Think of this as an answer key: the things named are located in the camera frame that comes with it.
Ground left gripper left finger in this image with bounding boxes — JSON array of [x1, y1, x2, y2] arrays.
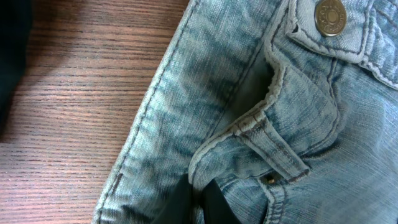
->
[[152, 174, 192, 224]]

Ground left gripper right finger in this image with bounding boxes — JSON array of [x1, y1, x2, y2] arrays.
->
[[200, 180, 241, 224]]

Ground light blue denim shorts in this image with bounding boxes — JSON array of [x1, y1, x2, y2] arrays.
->
[[93, 1, 397, 223]]

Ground folded black shorts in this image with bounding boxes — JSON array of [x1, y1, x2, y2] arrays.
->
[[1, 0, 33, 132]]

